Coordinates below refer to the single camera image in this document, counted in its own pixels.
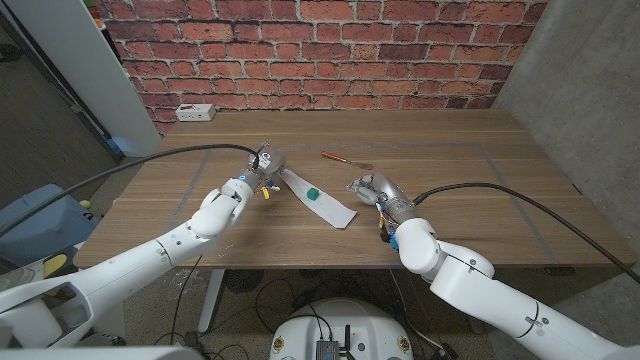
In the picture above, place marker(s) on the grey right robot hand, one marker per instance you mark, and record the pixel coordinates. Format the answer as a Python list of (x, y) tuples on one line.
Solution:
[(385, 192)]

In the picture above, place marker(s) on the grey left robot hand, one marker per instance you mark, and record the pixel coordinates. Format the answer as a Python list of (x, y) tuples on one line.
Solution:
[(267, 165)]

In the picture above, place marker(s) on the small teal blue block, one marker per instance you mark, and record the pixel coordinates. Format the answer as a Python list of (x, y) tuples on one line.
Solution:
[(313, 194)]

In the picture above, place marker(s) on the white receipt paper strip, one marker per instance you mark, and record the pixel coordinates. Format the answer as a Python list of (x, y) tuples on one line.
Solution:
[(332, 210)]

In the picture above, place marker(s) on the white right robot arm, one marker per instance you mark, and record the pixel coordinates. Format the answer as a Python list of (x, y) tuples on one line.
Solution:
[(475, 285)]

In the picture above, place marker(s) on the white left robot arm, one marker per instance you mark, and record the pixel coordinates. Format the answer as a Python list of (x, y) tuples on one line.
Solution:
[(125, 270)]

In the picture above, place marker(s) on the white power strip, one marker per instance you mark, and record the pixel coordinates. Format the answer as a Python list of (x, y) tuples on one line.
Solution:
[(195, 112)]

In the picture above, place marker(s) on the printed red brick backdrop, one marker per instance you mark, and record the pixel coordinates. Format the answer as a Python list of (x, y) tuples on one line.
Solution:
[(325, 50)]

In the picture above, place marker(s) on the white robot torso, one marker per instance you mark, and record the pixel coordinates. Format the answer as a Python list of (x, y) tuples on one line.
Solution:
[(345, 320)]

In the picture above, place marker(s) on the white table leg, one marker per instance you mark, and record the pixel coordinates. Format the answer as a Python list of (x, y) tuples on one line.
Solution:
[(210, 300)]

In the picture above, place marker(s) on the black power adapter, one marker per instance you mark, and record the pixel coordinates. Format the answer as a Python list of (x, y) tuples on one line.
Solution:
[(445, 351)]

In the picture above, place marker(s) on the small yellow green ball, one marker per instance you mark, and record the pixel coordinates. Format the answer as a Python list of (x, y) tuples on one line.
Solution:
[(85, 204)]

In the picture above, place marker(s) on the white upright panel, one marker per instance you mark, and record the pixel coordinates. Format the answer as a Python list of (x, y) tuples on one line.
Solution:
[(75, 50)]

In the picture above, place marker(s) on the blue plastic bin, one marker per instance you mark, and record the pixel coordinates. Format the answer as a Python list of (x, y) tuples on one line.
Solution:
[(50, 235)]

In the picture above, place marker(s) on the yellow flat object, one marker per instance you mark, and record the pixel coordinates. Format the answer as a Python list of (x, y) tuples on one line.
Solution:
[(54, 265)]

